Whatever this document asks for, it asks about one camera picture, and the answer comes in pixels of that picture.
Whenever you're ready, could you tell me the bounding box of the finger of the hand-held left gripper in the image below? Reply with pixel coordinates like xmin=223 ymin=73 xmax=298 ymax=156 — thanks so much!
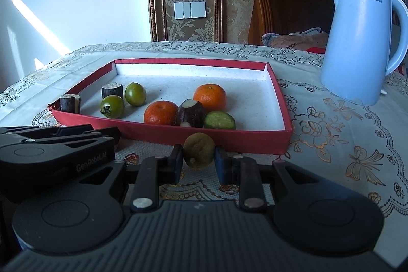
xmin=19 ymin=128 xmax=121 ymax=149
xmin=0 ymin=124 xmax=94 ymax=137

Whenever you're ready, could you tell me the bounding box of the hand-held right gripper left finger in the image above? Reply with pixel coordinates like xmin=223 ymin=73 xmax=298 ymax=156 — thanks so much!
xmin=92 ymin=145 xmax=184 ymax=213

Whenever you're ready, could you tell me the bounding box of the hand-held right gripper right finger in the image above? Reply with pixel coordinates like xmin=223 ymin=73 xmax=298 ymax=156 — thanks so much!
xmin=214 ymin=145 xmax=358 ymax=212

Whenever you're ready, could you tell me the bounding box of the yellow-green round fruit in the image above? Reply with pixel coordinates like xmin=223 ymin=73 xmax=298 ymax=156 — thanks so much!
xmin=124 ymin=82 xmax=147 ymax=107
xmin=183 ymin=133 xmax=216 ymax=170

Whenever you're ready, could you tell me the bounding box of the long black sugarcane piece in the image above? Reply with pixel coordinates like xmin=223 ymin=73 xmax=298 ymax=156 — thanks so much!
xmin=58 ymin=94 xmax=81 ymax=115

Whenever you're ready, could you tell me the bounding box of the green round fruit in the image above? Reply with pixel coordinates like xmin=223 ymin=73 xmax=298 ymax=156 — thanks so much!
xmin=100 ymin=95 xmax=125 ymax=119

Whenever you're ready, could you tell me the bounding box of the green lime wedge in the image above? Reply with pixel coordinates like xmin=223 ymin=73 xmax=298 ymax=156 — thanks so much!
xmin=204 ymin=111 xmax=237 ymax=130

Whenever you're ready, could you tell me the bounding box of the short black sugarcane piece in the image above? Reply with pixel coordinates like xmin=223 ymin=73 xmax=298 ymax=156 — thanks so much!
xmin=101 ymin=83 xmax=124 ymax=100

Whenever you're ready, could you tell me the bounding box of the small orange tangerine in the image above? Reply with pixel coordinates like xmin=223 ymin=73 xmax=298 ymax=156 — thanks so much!
xmin=144 ymin=100 xmax=179 ymax=125

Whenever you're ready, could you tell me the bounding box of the large orange tangerine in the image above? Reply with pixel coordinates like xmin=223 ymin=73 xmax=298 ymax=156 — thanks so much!
xmin=193 ymin=84 xmax=227 ymax=112

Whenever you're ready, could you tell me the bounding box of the red shallow cardboard box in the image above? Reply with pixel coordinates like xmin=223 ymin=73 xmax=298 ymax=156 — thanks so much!
xmin=48 ymin=58 xmax=293 ymax=155

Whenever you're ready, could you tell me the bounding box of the pink and blue cloth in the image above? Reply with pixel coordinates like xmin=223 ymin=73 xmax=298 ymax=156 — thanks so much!
xmin=261 ymin=27 xmax=329 ymax=51

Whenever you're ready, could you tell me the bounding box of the wooden chair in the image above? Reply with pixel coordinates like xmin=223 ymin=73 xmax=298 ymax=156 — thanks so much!
xmin=247 ymin=0 xmax=334 ymax=46

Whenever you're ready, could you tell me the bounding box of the light blue electric kettle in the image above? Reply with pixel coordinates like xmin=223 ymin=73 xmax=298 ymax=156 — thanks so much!
xmin=320 ymin=0 xmax=408 ymax=106

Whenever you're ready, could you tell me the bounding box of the white wall light switch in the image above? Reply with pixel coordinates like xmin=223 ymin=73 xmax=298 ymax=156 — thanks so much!
xmin=174 ymin=1 xmax=207 ymax=20

